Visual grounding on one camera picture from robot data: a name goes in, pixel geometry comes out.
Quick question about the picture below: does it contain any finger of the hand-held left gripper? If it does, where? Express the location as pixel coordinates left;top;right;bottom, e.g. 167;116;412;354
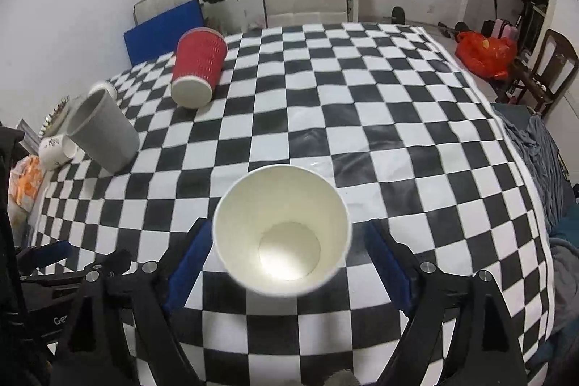
20;249;133;284
16;242;71;273

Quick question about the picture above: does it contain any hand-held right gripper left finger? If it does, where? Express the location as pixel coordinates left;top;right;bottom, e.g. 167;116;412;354
50;218;213;386

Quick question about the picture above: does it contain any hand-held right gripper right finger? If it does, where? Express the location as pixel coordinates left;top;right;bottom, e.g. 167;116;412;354
363;219;532;386

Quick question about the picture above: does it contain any white paper cup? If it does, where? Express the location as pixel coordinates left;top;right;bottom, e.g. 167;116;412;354
212;164;354;298

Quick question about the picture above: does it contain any grey cup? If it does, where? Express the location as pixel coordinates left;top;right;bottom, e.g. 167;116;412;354
66;89;141;173

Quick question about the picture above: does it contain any small white cup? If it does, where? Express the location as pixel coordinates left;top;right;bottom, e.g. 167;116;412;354
88;81;118;102

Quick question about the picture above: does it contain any red ribbed paper cup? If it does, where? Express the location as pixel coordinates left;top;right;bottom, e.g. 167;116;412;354
171;28;228;110

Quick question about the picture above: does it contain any orange packet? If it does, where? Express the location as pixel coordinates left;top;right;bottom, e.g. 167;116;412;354
9;155;46;206

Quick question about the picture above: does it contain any white printed mug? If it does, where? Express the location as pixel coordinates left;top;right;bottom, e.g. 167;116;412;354
38;134;84;171

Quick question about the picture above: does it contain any spiral notebook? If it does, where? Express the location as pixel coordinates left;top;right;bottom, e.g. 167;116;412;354
40;94;84;138

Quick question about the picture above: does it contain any black white checkered tablecloth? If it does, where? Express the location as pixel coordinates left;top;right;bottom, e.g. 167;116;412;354
29;22;557;386

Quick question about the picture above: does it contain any grey blanket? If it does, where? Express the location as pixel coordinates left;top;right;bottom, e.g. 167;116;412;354
493;103;579;332

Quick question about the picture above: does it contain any red plastic bag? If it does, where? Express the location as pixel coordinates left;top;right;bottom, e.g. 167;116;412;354
455;31;517;79

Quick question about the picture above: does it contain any black dumbbell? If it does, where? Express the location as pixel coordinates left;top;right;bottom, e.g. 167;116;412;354
438;21;471;38

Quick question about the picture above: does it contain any wooden chair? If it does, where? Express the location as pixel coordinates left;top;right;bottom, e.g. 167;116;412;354
495;29;579;115

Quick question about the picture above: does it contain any pink bag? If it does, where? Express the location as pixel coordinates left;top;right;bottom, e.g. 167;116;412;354
495;19;519;41

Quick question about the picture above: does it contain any black metal frame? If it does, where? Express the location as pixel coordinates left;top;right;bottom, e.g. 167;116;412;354
512;0;550;52

